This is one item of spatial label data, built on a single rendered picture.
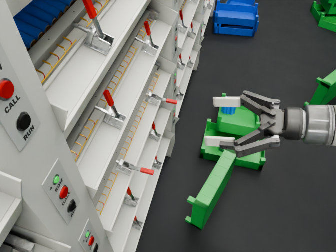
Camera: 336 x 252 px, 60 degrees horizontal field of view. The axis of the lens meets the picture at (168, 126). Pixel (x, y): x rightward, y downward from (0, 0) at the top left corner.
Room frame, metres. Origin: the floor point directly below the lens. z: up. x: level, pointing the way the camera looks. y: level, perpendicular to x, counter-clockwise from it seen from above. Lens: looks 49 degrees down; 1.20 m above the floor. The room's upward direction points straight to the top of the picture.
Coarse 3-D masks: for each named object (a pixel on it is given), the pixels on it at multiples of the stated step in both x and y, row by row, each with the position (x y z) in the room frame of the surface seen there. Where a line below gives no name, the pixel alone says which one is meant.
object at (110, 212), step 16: (160, 64) 0.82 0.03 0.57; (176, 64) 0.82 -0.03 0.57; (160, 80) 0.78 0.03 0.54; (160, 96) 0.71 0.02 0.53; (144, 112) 0.62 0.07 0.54; (144, 128) 0.56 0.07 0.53; (128, 144) 0.50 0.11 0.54; (128, 160) 0.45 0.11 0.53; (112, 176) 0.39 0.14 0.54; (128, 176) 0.40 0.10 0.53; (112, 192) 0.35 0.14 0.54; (112, 208) 0.31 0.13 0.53; (112, 224) 0.27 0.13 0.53
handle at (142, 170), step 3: (129, 165) 0.41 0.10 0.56; (129, 168) 0.41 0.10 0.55; (132, 168) 0.41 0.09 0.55; (135, 168) 0.41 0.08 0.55; (138, 168) 0.41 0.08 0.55; (141, 168) 0.41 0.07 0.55; (144, 168) 0.41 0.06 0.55; (141, 171) 0.40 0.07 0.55; (144, 171) 0.40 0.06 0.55; (147, 171) 0.40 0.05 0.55; (150, 171) 0.40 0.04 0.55; (153, 171) 0.40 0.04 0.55; (150, 174) 0.40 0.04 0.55
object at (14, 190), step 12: (0, 180) 0.15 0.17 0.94; (12, 180) 0.14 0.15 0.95; (0, 192) 0.15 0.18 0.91; (12, 192) 0.15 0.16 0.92; (0, 204) 0.14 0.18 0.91; (12, 204) 0.14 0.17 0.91; (0, 216) 0.13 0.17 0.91; (12, 216) 0.13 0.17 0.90; (0, 228) 0.11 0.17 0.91; (0, 240) 0.11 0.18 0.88
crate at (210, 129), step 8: (208, 120) 1.00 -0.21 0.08; (208, 128) 0.99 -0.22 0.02; (224, 136) 0.95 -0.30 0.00; (232, 136) 0.95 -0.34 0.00; (240, 136) 0.95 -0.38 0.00; (200, 152) 0.82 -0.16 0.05; (208, 152) 0.82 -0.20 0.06; (216, 152) 0.85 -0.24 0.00; (264, 152) 0.82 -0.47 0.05; (216, 160) 0.80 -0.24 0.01; (240, 160) 0.77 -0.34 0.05; (248, 160) 0.80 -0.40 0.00; (256, 160) 0.80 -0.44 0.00; (264, 160) 0.75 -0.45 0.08; (256, 168) 0.75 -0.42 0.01
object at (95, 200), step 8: (152, 72) 0.78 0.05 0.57; (144, 88) 0.70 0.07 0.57; (144, 96) 0.66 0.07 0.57; (136, 104) 0.62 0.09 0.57; (136, 112) 0.59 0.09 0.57; (128, 128) 0.53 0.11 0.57; (136, 128) 0.55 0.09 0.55; (128, 136) 0.51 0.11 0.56; (120, 144) 0.47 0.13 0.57; (112, 160) 0.42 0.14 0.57; (112, 168) 0.40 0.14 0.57; (104, 176) 0.37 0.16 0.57; (104, 184) 0.35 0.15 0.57; (112, 184) 0.37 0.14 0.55; (96, 192) 0.33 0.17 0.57; (96, 200) 0.31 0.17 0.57
